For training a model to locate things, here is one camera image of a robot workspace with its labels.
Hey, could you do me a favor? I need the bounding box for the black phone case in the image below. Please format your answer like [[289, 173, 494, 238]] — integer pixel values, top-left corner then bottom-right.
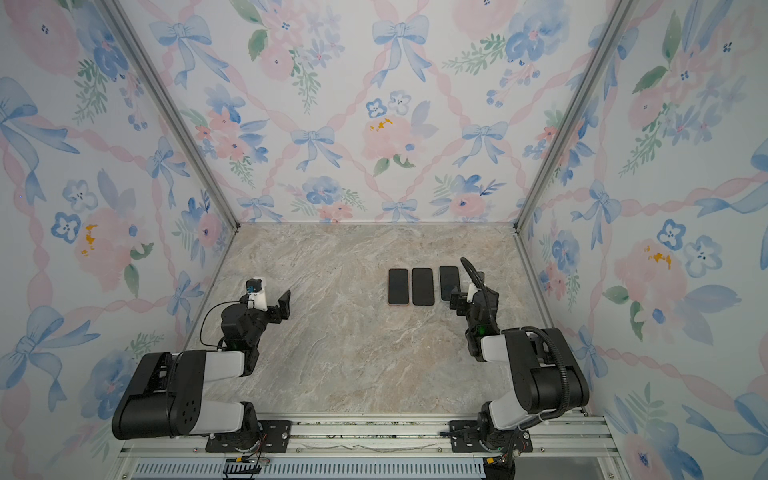
[[411, 267, 436, 307]]

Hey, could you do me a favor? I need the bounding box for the pink phone case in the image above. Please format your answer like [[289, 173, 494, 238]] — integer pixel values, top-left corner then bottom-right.
[[387, 268, 410, 306]]

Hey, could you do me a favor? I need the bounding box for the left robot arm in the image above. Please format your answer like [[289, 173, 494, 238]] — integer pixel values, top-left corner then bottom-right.
[[111, 279, 291, 451]]

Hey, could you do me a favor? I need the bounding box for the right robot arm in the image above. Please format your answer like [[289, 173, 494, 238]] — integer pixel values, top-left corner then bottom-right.
[[449, 285, 590, 450]]

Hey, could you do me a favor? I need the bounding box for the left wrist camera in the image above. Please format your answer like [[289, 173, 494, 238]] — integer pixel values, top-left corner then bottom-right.
[[245, 277, 268, 311]]

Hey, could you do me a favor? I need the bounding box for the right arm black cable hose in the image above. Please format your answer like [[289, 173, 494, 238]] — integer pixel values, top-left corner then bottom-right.
[[459, 256, 571, 421]]

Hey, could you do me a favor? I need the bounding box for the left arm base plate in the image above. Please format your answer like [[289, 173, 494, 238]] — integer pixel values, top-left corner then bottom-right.
[[205, 420, 293, 454]]

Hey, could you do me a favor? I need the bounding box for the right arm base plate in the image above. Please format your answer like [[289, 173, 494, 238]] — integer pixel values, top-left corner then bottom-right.
[[440, 420, 533, 456]]

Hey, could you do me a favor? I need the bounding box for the aluminium rail frame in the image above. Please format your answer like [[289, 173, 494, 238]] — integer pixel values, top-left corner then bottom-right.
[[108, 410, 629, 479]]

